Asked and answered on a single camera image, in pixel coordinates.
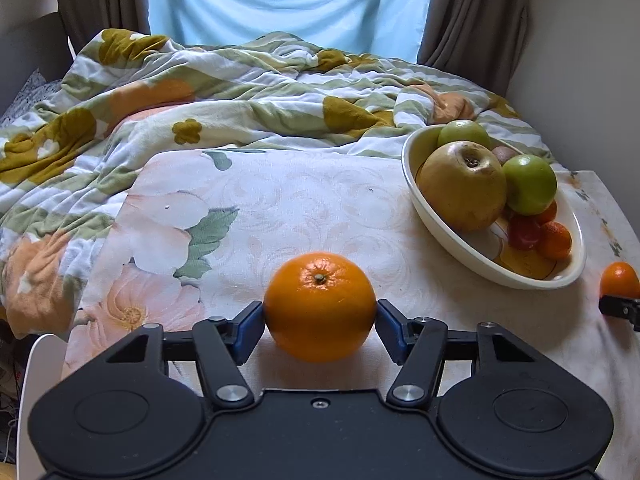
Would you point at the small green apple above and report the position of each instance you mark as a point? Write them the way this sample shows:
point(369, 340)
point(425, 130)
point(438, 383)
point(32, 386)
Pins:
point(462, 132)

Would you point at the large orange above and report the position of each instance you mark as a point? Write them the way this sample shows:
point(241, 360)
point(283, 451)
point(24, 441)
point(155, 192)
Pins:
point(320, 310)

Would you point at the grey headboard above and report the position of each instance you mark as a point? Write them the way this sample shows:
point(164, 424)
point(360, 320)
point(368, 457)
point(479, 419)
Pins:
point(35, 50)

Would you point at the grey patterned pillow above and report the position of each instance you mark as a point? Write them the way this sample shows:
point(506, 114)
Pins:
point(25, 95)

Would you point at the small smooth orange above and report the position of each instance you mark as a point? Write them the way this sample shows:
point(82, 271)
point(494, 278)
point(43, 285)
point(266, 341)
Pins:
point(548, 214)

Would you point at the cream ceramic bowl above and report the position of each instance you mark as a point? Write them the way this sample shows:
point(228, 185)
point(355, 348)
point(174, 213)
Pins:
point(525, 270)

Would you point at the yellow apple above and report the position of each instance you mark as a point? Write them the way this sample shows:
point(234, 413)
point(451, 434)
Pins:
point(460, 190)

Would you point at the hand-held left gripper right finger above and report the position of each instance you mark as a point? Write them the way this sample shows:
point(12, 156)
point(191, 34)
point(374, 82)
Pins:
point(391, 332)

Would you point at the brown curtain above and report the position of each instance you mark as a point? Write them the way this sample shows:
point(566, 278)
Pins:
point(475, 15)
point(100, 0)

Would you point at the small mandarin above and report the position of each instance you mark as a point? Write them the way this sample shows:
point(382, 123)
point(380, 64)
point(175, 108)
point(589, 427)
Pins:
point(556, 241)
point(620, 279)

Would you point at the white chair back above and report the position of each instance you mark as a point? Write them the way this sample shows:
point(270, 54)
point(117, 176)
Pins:
point(35, 385)

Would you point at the brown kiwi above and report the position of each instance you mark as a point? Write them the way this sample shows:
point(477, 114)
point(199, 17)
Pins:
point(504, 154)

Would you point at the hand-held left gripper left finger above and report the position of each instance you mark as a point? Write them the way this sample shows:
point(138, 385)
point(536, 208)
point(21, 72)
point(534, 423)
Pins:
point(247, 332)

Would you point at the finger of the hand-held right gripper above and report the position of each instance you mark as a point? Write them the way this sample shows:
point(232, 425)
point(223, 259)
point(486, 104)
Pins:
point(620, 306)

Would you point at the red cherry tomato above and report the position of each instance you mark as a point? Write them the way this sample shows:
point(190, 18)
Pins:
point(522, 234)

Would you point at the floral quilted blanket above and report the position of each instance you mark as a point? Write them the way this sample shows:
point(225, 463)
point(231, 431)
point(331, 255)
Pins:
point(200, 90)

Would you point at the large green apple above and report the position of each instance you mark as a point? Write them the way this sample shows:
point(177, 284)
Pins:
point(532, 185)

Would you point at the light blue sheer curtain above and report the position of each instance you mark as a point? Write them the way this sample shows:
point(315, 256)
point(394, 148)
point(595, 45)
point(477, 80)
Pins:
point(290, 0)

